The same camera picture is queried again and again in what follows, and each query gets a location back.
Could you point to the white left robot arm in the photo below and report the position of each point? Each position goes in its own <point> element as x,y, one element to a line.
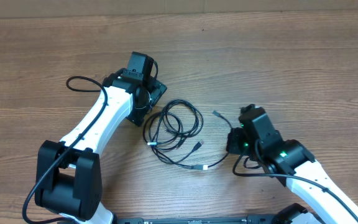
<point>68,177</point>

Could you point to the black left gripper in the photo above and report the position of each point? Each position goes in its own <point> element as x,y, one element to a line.
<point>156,88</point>

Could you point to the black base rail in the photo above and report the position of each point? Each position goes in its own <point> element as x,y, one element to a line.
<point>248,219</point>

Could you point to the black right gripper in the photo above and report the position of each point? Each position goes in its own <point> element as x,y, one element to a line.
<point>234,147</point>

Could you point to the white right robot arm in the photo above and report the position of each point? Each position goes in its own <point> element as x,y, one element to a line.
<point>296,169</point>

